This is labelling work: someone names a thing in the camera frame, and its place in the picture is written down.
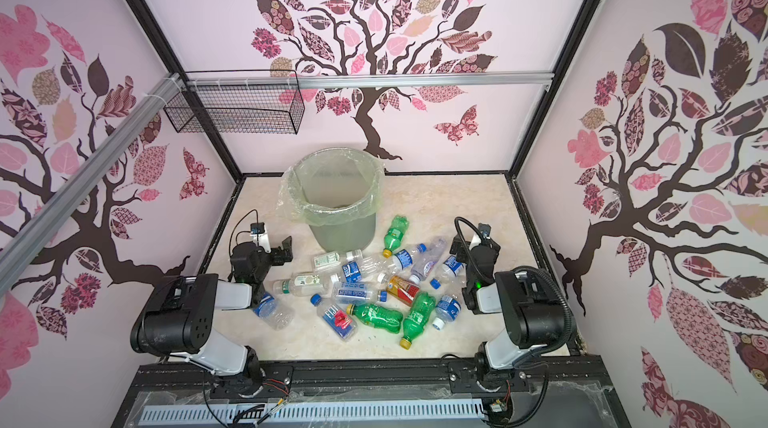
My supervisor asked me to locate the small clear bottle blue cap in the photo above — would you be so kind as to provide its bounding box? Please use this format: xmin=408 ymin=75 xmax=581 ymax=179
xmin=430 ymin=255 xmax=466 ymax=290

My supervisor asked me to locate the clear bottle green leaf label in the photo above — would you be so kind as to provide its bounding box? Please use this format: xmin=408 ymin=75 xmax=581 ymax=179
xmin=271 ymin=272 xmax=340 ymax=297

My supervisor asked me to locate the tall clear purple-tint bottle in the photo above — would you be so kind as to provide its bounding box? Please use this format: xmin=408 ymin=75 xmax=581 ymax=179
xmin=409 ymin=237 xmax=448 ymax=284

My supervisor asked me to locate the small bottle blue label front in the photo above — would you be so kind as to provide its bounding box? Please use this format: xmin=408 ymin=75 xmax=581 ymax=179
xmin=432 ymin=294 xmax=462 ymax=331

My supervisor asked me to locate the clear bottle blue white label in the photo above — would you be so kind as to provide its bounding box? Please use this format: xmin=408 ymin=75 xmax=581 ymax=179
xmin=253 ymin=292 xmax=295 ymax=331

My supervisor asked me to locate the clear bottle blue label cap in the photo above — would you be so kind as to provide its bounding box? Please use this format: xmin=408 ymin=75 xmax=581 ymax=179
xmin=383 ymin=243 xmax=427 ymax=274

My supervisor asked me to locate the clear bottle pink blue label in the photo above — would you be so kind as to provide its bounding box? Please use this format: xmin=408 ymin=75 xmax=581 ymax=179
xmin=310 ymin=294 xmax=357 ymax=340

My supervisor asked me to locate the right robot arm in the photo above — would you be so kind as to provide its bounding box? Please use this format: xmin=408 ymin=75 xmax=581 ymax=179
xmin=450 ymin=234 xmax=574 ymax=372

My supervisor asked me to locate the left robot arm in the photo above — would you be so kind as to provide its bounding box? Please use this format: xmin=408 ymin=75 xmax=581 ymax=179
xmin=130 ymin=236 xmax=293 ymax=386

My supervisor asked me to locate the green plastic bin liner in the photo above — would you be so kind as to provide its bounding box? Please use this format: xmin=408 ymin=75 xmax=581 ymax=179
xmin=277 ymin=147 xmax=385 ymax=226

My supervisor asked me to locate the grey mesh waste bin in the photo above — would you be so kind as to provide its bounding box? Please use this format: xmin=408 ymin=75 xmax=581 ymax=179
xmin=282 ymin=147 xmax=384 ymax=252

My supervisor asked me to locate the clear bottle green white label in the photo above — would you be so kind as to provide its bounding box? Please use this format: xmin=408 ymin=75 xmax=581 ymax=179
xmin=312 ymin=250 xmax=363 ymax=274

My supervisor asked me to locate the Pocari Sweat clear bottle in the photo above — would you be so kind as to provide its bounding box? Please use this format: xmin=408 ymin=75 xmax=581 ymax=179
xmin=341 ymin=255 xmax=390 ymax=283

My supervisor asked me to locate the clear bottle blue text label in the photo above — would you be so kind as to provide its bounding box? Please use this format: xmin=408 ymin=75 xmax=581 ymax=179
xmin=332 ymin=282 xmax=388 ymax=305

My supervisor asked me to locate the green bottle yellow cap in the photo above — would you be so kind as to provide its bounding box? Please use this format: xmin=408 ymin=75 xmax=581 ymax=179
xmin=399 ymin=291 xmax=437 ymax=350

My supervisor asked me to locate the yellow red label bottle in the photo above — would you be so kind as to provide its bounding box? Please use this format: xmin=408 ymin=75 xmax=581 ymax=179
xmin=376 ymin=273 xmax=420 ymax=307

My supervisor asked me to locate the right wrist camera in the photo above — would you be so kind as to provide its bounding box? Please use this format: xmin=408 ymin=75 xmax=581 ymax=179
xmin=470 ymin=223 xmax=491 ymax=248

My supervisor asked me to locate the black corrugated cable conduit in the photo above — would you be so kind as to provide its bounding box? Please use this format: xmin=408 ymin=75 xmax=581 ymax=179
xmin=454 ymin=216 xmax=578 ymax=357

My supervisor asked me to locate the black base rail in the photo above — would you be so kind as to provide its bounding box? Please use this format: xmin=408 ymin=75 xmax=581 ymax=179
xmin=114 ymin=355 xmax=629 ymax=427

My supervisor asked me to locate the white slotted cable duct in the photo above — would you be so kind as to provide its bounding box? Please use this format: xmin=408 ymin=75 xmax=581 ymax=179
xmin=134 ymin=399 xmax=485 ymax=427

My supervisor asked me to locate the black wire wall basket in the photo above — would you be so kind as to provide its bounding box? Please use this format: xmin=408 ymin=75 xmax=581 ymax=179
xmin=164 ymin=68 xmax=305 ymax=135

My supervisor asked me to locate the aluminium rail back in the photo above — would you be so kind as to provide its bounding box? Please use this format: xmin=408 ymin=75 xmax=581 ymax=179
xmin=185 ymin=71 xmax=554 ymax=90

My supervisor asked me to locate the aluminium rail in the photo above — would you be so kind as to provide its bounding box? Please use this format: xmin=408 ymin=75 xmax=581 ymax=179
xmin=185 ymin=71 xmax=554 ymax=90
xmin=1 ymin=73 xmax=184 ymax=293

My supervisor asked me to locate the aluminium rail left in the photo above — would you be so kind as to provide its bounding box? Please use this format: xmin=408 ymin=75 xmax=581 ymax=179
xmin=1 ymin=73 xmax=184 ymax=293

